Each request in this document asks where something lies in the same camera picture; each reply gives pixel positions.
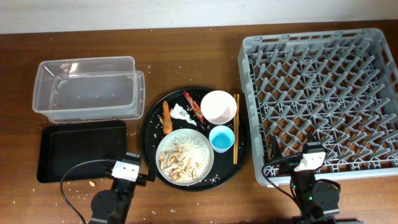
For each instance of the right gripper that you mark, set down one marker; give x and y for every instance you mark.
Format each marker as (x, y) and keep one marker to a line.
(276, 152)

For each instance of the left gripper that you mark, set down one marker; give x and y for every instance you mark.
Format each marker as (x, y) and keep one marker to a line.
(142, 178)

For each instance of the light blue cup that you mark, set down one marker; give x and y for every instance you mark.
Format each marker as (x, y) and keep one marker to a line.
(221, 138)

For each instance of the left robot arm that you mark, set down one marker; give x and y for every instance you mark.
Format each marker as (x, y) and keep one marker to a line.
(112, 205)

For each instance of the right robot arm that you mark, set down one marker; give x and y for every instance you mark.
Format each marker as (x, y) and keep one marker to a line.
(317, 199)

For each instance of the grey dishwasher rack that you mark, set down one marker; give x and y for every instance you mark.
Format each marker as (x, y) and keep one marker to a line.
(340, 85)

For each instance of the peanut shell on table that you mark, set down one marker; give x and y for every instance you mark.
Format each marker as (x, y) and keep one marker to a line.
(92, 183)

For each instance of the grey plate with rice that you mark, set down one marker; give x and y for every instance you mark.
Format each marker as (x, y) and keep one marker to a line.
(184, 157)

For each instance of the orange carrot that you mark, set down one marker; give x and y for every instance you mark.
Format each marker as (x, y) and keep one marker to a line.
(167, 127)

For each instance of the crumpled white tissue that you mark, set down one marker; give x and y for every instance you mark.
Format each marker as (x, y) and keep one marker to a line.
(178, 112)

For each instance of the round black serving tray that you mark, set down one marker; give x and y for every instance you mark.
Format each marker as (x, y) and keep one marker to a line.
(223, 168)

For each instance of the right wooden chopstick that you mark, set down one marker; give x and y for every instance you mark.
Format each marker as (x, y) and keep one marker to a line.
(237, 127)

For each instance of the wooden chopstick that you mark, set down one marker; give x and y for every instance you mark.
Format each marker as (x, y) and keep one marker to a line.
(234, 130)
(237, 127)

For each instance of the black rectangular tray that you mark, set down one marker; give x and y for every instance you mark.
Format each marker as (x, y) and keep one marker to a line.
(66, 145)

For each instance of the left wooden chopstick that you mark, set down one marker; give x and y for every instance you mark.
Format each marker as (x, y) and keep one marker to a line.
(234, 130)

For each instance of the clear plastic bin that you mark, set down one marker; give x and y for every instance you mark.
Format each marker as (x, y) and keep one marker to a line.
(89, 89)

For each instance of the red snack wrapper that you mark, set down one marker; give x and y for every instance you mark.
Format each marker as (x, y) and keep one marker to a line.
(194, 106)

